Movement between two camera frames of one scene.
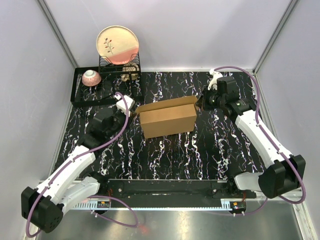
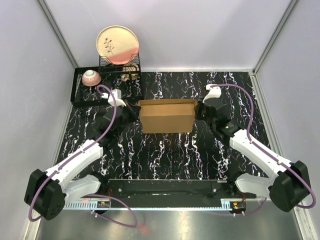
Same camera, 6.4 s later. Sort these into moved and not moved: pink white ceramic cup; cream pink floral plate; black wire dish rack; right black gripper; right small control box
Moved: right black gripper
Not moved: cream pink floral plate; pink white ceramic cup; right small control box; black wire dish rack
